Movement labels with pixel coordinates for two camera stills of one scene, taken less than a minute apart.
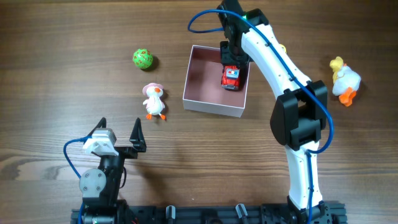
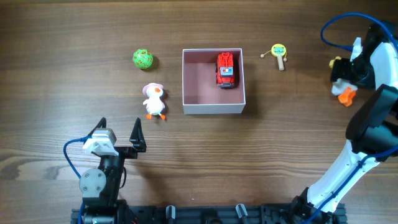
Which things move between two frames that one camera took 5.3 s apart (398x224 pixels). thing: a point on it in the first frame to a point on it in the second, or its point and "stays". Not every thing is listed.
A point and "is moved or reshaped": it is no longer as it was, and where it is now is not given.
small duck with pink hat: (154, 104) stays
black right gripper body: (234, 58) to (339, 73)
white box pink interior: (202, 89) is moved or reshaped
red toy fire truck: (231, 78) is moved or reshaped
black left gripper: (125, 150) stays
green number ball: (142, 58) stays
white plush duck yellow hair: (346, 80) stays
